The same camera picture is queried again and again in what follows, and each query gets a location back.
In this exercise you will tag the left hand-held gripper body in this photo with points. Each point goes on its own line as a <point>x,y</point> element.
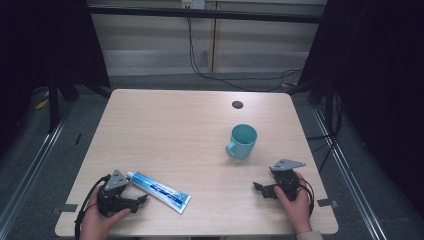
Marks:
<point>111,198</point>

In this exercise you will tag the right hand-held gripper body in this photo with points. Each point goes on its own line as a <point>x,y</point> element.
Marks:
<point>287,181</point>

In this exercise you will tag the person's left hand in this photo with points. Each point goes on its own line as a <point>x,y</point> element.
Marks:
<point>96,218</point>

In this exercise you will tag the person's right hand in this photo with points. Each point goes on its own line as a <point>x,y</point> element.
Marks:
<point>295,208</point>

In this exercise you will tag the white and blue toothpaste tube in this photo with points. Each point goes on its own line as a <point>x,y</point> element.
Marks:
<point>160,191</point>

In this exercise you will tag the grey tape piece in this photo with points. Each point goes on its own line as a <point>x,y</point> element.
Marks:
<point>327,202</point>

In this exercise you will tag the teal cup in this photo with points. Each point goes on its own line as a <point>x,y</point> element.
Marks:
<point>242,141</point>

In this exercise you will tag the person's right sleeve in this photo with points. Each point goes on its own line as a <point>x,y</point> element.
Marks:
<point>310,236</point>

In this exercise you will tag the black metal stand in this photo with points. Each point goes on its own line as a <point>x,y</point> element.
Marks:
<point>53,103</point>
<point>330,110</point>

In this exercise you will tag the dark round table grommet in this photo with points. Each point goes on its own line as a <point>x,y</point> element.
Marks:
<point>237,104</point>

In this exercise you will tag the yellow scrap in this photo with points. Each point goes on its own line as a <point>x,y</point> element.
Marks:
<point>41,104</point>

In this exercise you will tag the black curtain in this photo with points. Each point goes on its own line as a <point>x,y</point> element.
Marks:
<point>376,83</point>
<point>40,50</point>

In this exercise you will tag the black horizontal bar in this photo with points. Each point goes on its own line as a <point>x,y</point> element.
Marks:
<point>206,14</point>

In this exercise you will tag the metal floor rail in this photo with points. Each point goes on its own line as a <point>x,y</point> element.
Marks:
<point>31,163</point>
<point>346,173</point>

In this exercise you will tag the white wall socket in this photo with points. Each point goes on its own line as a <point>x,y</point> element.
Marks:
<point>193,4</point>

